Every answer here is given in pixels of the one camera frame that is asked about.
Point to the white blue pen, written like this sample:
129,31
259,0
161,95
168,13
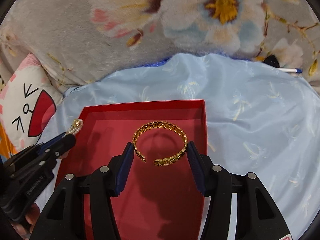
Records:
291,70

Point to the light blue palm-print sheet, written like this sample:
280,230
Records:
259,119

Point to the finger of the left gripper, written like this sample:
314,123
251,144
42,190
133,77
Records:
59,145

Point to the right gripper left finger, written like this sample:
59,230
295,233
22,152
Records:
63,216

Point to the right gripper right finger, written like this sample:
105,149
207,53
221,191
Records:
258,216

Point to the grey floral blanket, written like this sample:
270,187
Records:
81,41

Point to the gold braided cuff bangle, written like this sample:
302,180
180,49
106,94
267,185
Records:
164,140

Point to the person's left hand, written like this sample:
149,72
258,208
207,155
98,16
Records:
31,217

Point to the white pink cat pillow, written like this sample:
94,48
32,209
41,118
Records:
28,102

